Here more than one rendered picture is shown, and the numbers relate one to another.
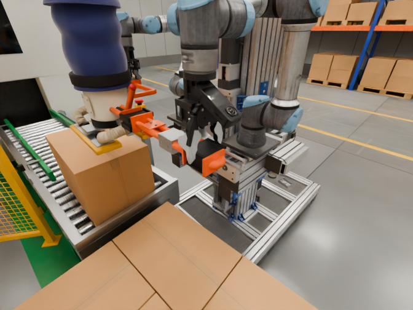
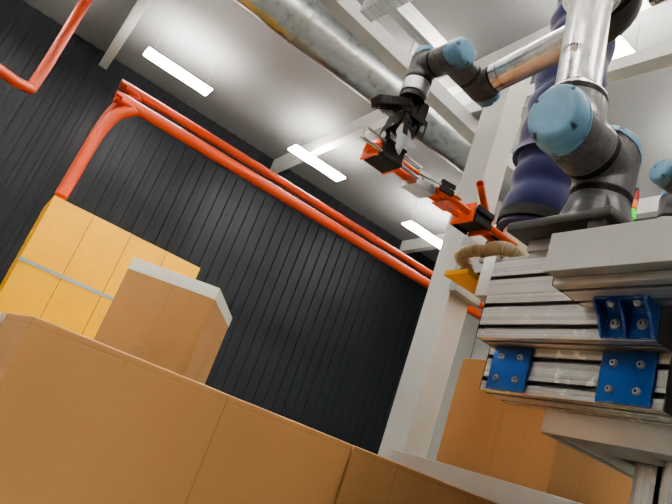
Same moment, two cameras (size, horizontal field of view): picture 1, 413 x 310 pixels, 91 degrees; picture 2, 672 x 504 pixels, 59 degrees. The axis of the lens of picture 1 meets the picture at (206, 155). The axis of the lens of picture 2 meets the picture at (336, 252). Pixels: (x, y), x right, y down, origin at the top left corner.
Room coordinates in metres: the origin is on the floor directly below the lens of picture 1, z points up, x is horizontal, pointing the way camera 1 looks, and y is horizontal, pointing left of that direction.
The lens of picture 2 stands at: (0.77, -1.33, 0.50)
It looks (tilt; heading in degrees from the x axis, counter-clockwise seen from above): 19 degrees up; 105
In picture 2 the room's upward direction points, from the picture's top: 20 degrees clockwise
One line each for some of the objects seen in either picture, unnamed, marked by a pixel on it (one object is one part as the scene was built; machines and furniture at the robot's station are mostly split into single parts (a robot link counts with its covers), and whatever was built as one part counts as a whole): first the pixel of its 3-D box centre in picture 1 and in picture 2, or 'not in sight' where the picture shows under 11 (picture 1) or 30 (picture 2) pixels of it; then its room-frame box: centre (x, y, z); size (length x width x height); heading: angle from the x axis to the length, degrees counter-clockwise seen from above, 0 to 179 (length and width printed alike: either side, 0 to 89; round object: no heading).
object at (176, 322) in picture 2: not in sight; (170, 329); (-0.54, 1.26, 0.82); 0.60 x 0.40 x 0.40; 103
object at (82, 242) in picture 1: (134, 208); (481, 486); (0.91, 0.45, 0.58); 0.70 x 0.03 x 0.06; 139
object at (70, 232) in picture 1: (26, 170); not in sight; (1.43, 1.55, 0.50); 2.31 x 0.05 x 0.19; 49
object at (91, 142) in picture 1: (93, 132); (493, 290); (0.81, 0.49, 1.15); 0.34 x 0.10 x 0.05; 45
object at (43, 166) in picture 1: (19, 144); not in sight; (1.70, 1.78, 0.60); 1.60 x 0.11 x 0.09; 49
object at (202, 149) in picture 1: (203, 156); (382, 156); (0.44, 0.01, 1.25); 0.08 x 0.07 x 0.05; 45
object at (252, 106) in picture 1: (255, 110); (604, 166); (0.94, -0.24, 1.20); 0.13 x 0.12 x 0.14; 49
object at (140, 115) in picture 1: (137, 119); (472, 220); (0.70, 0.25, 1.25); 0.10 x 0.08 x 0.06; 135
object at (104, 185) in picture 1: (102, 166); (557, 457); (1.13, 0.70, 0.75); 0.60 x 0.40 x 0.40; 45
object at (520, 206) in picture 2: (102, 75); (534, 225); (0.88, 0.42, 1.37); 0.23 x 0.23 x 0.04
